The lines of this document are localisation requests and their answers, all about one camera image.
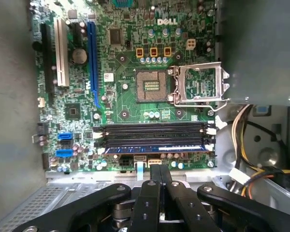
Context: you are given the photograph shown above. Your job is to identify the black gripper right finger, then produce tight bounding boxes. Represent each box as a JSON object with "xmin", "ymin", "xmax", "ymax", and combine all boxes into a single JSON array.
[{"xmin": 160, "ymin": 164, "xmax": 290, "ymax": 232}]

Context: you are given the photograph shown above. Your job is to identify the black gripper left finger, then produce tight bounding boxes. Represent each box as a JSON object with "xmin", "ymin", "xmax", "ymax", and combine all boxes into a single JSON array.
[{"xmin": 12, "ymin": 164, "xmax": 162, "ymax": 232}]

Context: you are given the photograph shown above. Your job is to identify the dark blue RAM stick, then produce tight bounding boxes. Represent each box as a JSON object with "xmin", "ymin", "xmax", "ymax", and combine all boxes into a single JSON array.
[{"xmin": 103, "ymin": 144, "xmax": 215, "ymax": 156}]

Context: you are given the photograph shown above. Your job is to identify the RAM slot with black clips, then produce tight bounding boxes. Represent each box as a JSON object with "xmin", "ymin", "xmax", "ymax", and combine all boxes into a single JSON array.
[
  {"xmin": 94, "ymin": 136, "xmax": 216, "ymax": 145},
  {"xmin": 93, "ymin": 122, "xmax": 217, "ymax": 131}
]

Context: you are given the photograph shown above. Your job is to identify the RAM slot with white clips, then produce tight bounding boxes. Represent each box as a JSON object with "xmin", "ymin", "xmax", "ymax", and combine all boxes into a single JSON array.
[
  {"xmin": 92, "ymin": 129, "xmax": 218, "ymax": 140},
  {"xmin": 96, "ymin": 142, "xmax": 215, "ymax": 157}
]

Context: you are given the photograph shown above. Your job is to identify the green Dell motherboard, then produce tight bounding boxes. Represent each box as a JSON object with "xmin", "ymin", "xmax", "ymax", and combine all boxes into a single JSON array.
[{"xmin": 29, "ymin": 0, "xmax": 218, "ymax": 174}]

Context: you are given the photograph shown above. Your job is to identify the blue SATA port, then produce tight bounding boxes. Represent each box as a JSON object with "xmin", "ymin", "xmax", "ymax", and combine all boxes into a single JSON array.
[
  {"xmin": 55, "ymin": 149, "xmax": 74, "ymax": 158},
  {"xmin": 58, "ymin": 131, "xmax": 74, "ymax": 141}
]

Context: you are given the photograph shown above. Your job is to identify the grey metal drive cage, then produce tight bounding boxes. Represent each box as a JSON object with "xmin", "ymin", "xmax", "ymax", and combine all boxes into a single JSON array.
[{"xmin": 211, "ymin": 174, "xmax": 290, "ymax": 219}]

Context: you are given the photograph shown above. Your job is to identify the CPU socket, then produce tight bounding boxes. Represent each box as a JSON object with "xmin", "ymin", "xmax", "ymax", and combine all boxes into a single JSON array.
[{"xmin": 134, "ymin": 69, "xmax": 170, "ymax": 104}]

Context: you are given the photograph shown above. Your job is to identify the perforated metal disk bay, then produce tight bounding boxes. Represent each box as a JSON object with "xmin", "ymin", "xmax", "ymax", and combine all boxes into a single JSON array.
[{"xmin": 0, "ymin": 183, "xmax": 104, "ymax": 232}]

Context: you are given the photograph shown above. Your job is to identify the square black chipset chip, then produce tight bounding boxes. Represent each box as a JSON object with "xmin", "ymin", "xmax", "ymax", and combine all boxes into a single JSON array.
[{"xmin": 64, "ymin": 103, "xmax": 81, "ymax": 120}]

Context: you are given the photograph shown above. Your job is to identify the metal socket cover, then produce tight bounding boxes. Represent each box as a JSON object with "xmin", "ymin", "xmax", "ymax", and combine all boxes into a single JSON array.
[{"xmin": 168, "ymin": 61, "xmax": 231, "ymax": 102}]

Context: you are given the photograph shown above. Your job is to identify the blue expansion slot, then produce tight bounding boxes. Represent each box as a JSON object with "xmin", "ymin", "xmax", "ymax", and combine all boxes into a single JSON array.
[{"xmin": 86, "ymin": 21, "xmax": 102, "ymax": 110}]

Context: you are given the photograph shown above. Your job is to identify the round coin battery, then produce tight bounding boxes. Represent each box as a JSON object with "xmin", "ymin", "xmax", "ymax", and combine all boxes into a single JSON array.
[{"xmin": 72, "ymin": 48, "xmax": 88, "ymax": 65}]

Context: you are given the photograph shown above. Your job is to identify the grey power supply unit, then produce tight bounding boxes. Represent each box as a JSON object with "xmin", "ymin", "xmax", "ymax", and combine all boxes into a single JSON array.
[{"xmin": 214, "ymin": 0, "xmax": 290, "ymax": 107}]

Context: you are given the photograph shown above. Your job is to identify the long black expansion slot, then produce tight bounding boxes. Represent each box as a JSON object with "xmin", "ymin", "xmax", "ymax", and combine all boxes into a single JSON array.
[{"xmin": 40, "ymin": 23, "xmax": 56, "ymax": 105}]

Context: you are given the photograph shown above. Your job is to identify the white expansion slot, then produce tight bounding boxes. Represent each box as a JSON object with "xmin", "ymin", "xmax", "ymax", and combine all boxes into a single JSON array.
[{"xmin": 54, "ymin": 18, "xmax": 70, "ymax": 87}]

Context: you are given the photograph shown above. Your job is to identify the black PC case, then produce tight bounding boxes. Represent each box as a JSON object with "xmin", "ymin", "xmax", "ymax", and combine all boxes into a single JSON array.
[{"xmin": 0, "ymin": 0, "xmax": 290, "ymax": 232}]

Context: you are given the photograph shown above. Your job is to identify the short black expansion slot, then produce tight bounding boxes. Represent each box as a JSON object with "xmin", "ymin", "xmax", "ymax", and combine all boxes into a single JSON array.
[{"xmin": 73, "ymin": 23, "xmax": 85, "ymax": 48}]

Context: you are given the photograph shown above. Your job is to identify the blue rear port connector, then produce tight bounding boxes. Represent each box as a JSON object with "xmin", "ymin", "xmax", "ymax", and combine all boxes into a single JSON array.
[{"xmin": 112, "ymin": 0, "xmax": 134, "ymax": 7}]

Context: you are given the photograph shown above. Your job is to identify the light blue flat cable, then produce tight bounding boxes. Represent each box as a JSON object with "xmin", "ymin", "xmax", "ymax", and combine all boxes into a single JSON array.
[{"xmin": 134, "ymin": 161, "xmax": 146, "ymax": 182}]

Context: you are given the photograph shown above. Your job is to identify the power supply wire bundle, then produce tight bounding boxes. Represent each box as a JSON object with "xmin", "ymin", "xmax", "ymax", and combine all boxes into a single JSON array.
[{"xmin": 231, "ymin": 104, "xmax": 290, "ymax": 201}]

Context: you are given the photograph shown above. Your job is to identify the wire locking lever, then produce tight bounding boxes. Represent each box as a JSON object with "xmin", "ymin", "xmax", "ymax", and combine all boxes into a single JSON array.
[{"xmin": 173, "ymin": 98, "xmax": 231, "ymax": 113}]

